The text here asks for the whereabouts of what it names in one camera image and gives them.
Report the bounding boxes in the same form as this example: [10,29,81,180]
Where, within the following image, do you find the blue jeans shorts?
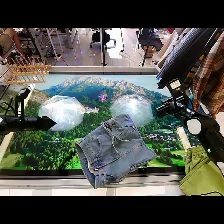
[75,113,158,190]

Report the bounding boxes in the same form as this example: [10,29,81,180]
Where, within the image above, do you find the dark blue garment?
[156,27,224,90]

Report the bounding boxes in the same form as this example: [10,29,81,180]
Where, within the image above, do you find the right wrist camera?
[166,78,190,101]

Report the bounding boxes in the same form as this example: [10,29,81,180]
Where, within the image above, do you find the person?
[0,27,30,65]

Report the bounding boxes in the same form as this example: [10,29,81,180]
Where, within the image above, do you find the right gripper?
[155,98,197,120]

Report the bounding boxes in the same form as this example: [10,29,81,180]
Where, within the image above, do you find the green garment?
[179,145,224,197]

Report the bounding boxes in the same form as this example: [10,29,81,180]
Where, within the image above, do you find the orange checked shirt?
[192,39,224,118]

